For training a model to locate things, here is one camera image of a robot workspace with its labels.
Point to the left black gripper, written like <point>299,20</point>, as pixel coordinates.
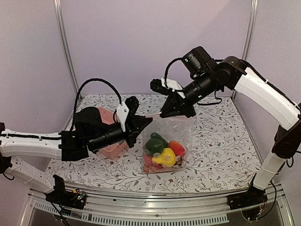
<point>135,125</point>

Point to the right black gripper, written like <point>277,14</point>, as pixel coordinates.
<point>170,107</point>

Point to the green toy pepper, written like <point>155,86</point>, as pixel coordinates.
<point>154,146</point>

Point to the clear zip top bag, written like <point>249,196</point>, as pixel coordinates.
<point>177,128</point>

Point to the yellow toy pepper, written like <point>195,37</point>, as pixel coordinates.
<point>167,158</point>

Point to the green toy cucumber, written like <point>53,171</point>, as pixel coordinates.
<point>159,137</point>

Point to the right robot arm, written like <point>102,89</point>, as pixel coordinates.
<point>244,79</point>

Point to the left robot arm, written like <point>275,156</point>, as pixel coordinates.
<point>58,146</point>

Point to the pink plastic basket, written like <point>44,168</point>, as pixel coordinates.
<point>96,128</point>

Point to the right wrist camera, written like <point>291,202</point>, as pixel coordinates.
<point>168,87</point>

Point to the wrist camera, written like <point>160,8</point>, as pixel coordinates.
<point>125,109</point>
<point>168,87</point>

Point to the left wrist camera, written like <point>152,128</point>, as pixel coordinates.
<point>125,109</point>

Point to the aluminium front rail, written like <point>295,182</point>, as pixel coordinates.
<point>110,207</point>

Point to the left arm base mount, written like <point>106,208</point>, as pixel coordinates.
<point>74,199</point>

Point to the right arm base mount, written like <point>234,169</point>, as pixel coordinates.
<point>252,202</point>

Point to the right aluminium frame post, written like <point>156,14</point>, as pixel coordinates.
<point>250,28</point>

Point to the aluminium frame post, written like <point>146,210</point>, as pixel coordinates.
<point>250,28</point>
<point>65,45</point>

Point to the left aluminium frame post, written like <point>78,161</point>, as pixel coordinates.
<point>65,45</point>

